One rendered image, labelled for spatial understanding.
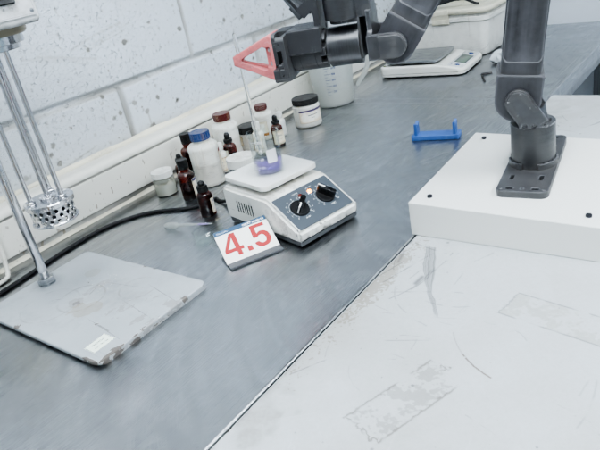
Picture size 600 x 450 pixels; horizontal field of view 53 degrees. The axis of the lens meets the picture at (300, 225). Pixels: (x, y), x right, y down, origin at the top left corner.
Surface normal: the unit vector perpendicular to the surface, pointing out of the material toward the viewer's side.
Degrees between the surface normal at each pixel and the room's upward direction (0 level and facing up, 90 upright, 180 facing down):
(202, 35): 90
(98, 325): 0
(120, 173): 90
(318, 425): 0
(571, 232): 90
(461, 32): 93
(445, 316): 0
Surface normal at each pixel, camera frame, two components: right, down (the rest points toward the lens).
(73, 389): -0.18, -0.88
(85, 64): 0.80, 0.13
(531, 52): -0.24, 0.31
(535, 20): -0.23, 0.51
